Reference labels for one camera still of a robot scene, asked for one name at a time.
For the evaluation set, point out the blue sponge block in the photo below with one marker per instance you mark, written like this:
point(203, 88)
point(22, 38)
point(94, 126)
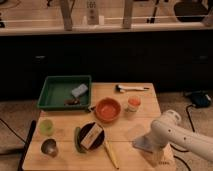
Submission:
point(80, 90)

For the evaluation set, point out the light blue towel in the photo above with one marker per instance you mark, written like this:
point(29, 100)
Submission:
point(144, 143)

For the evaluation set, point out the green plastic cup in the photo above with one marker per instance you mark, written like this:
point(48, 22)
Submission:
point(46, 127)

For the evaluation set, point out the wooden block on plate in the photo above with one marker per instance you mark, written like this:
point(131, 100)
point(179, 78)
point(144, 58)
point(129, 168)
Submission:
point(89, 134)

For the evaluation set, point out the black plate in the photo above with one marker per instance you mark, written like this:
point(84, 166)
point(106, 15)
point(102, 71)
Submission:
point(98, 142)

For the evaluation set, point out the brown object in tray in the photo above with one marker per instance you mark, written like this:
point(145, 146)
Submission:
point(72, 102)

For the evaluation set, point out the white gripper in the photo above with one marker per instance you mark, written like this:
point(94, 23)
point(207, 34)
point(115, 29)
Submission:
point(154, 157)

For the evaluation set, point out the black device on floor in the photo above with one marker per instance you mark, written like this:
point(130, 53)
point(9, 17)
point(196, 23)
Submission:
point(200, 99)

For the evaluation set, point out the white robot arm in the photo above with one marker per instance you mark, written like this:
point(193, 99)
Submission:
point(165, 129)

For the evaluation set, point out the metal cup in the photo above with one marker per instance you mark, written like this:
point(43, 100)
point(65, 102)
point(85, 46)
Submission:
point(49, 147)

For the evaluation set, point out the green plastic tray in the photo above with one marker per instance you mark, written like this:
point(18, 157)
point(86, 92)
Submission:
point(57, 89)

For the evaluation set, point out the orange lidded jar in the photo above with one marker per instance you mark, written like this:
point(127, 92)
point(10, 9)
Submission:
point(133, 103)

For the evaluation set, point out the yellow banana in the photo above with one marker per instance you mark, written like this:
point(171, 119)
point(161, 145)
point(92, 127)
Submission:
point(111, 154)

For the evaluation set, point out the red bowl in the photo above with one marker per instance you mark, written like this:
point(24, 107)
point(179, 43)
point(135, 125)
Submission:
point(107, 110)

